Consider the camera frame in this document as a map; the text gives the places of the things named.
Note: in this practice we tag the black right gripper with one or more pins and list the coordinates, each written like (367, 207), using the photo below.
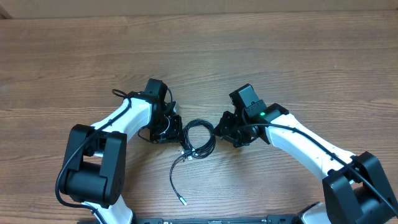
(228, 127)

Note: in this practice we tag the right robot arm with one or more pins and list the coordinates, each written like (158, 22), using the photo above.
(356, 189)

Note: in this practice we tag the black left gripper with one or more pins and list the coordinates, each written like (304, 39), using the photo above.
(173, 130)

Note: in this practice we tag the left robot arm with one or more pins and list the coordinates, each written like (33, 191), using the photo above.
(93, 170)

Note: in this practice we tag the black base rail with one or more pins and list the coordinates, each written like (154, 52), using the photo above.
(214, 221)

